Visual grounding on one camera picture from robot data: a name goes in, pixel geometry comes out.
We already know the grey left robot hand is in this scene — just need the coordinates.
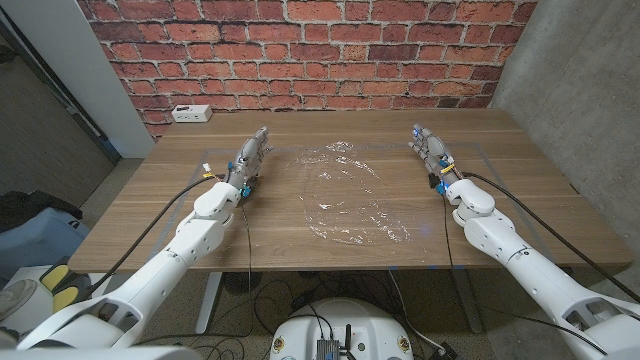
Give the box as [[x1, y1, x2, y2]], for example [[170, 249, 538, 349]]
[[224, 125, 271, 194]]

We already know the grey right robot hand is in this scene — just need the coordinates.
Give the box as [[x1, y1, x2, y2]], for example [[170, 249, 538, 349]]
[[407, 123, 464, 194]]

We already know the clear plastic wrap sheet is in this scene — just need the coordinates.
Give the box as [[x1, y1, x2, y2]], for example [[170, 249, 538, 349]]
[[287, 140, 414, 247]]

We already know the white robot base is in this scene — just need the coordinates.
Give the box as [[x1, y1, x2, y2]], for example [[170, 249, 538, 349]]
[[269, 298, 415, 360]]

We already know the grey tape outline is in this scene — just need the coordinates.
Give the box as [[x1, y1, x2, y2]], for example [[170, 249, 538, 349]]
[[147, 142, 559, 264]]

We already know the white power strip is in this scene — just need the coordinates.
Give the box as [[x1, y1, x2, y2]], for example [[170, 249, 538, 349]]
[[171, 104, 214, 124]]

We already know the red brick print backdrop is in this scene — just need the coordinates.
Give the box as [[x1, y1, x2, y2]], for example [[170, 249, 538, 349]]
[[77, 0, 539, 141]]

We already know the black round floor disc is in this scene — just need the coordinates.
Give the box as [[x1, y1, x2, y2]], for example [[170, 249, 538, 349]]
[[223, 271, 264, 296]]

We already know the white metal table leg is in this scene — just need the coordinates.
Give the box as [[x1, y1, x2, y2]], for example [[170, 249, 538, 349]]
[[449, 269, 484, 334], [194, 271, 224, 335]]

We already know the grey electronics box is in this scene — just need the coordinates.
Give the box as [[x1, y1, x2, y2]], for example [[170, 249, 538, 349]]
[[315, 338, 342, 360]]

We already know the yellow black foot pedal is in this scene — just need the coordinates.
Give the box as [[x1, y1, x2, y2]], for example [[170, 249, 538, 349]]
[[39, 257, 94, 314]]

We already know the white floor board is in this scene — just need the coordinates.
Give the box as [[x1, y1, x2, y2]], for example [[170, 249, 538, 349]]
[[0, 264, 116, 336]]

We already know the grey white shoe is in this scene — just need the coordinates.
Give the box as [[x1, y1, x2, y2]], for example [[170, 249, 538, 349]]
[[0, 278, 39, 321]]

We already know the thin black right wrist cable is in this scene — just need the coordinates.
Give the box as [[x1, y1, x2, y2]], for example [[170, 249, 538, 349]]
[[440, 193, 609, 355]]

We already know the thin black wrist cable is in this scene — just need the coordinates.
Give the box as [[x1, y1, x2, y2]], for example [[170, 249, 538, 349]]
[[134, 194, 254, 346], [440, 193, 609, 355]]

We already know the thin black left wrist cable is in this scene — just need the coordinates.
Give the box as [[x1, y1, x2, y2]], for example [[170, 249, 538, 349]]
[[134, 194, 254, 346]]

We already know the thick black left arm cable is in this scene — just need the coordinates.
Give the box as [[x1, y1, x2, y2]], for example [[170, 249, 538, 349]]
[[82, 173, 227, 301]]

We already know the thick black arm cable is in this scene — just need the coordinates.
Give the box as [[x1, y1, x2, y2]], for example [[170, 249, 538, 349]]
[[82, 173, 227, 301], [460, 171, 640, 304]]

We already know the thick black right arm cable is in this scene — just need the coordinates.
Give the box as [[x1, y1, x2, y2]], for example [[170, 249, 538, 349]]
[[460, 171, 640, 304]]

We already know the white floor cable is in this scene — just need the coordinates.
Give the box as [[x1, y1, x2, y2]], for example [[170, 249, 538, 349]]
[[387, 269, 449, 354]]

